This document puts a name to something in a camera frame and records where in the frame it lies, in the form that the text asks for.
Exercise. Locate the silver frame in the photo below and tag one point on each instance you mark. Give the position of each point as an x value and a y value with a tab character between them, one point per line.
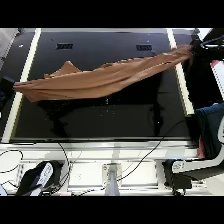
86	156

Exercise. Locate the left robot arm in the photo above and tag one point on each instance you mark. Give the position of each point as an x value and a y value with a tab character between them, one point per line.
39	176

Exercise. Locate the brown trousers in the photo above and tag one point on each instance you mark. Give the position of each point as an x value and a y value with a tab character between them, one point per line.
100	81

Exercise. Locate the blue jeans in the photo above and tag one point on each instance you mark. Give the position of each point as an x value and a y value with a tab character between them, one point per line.
210	128

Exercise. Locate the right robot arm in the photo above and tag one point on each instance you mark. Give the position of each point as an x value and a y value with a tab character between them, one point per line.
195	165

